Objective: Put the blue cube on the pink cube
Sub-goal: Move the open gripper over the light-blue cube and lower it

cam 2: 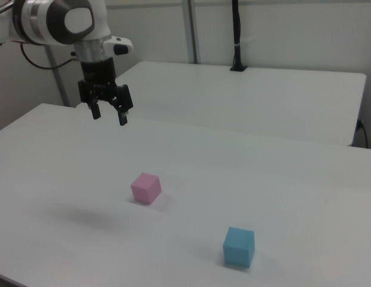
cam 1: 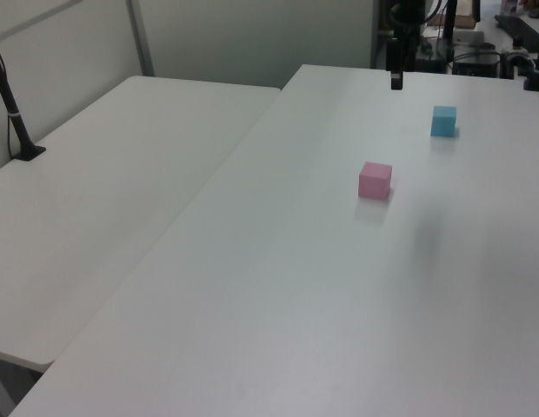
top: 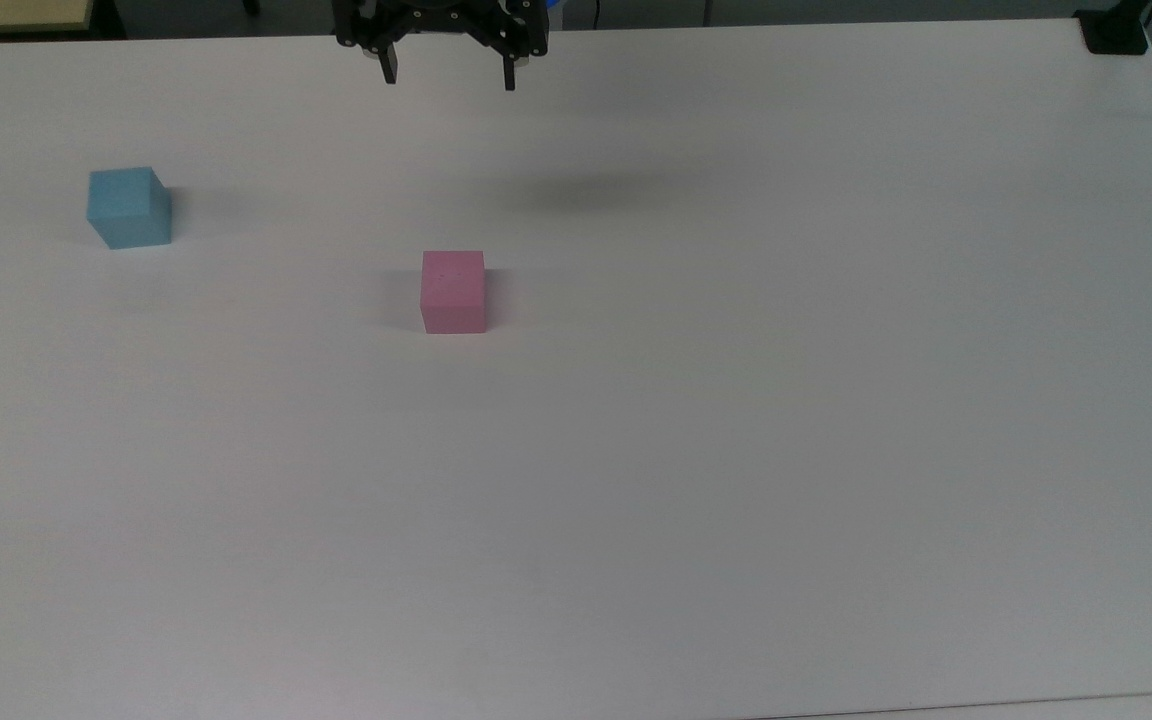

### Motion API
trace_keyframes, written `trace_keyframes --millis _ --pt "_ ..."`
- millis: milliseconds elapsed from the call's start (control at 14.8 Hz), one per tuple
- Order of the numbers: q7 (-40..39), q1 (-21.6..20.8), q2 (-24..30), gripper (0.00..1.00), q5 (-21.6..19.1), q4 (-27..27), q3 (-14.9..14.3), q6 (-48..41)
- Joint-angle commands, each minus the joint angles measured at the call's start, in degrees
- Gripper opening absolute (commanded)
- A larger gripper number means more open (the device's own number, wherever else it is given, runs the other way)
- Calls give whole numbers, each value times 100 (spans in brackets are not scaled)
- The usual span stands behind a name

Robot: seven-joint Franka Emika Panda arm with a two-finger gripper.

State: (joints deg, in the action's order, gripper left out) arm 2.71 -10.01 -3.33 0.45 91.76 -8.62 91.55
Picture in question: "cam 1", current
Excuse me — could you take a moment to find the black upright pole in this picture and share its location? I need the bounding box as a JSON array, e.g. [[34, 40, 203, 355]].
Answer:
[[443, 0, 458, 47]]

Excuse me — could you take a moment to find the pink cube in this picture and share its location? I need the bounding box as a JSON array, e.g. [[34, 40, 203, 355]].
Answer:
[[358, 161, 393, 201]]

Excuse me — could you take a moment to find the blue cube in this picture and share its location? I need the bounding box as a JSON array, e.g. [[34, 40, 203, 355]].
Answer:
[[429, 105, 458, 138]]

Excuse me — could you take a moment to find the white side table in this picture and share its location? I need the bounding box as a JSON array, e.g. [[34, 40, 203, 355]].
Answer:
[[0, 76, 283, 373]]

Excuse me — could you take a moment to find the black table clamp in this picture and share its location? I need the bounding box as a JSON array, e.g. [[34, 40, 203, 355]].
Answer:
[[498, 49, 539, 92]]

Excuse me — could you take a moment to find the black camera stand pole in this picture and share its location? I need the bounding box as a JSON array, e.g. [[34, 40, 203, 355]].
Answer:
[[0, 34, 48, 162]]

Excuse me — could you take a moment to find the black electronics box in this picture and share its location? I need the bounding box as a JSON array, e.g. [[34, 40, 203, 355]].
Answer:
[[451, 51, 501, 79]]

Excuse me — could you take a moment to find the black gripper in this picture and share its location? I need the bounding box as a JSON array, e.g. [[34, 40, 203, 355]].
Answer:
[[385, 36, 405, 91]]

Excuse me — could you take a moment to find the grey partition frame post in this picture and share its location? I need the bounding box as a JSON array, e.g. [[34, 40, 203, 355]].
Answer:
[[124, 0, 156, 77]]

